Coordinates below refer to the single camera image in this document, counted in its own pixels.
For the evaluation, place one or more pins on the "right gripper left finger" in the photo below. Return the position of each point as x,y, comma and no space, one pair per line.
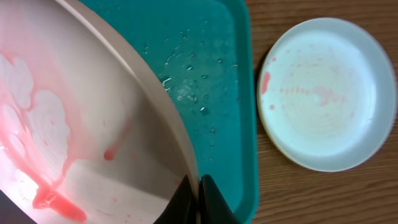
182,206

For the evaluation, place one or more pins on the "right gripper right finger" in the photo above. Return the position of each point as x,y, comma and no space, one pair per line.
213,207

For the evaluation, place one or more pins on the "white pink-rimmed plate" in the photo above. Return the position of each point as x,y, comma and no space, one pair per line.
88,133

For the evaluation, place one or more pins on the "light blue plastic plate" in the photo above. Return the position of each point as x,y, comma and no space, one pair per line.
327,94

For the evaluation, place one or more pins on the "teal plastic tray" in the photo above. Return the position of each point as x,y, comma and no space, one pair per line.
200,50

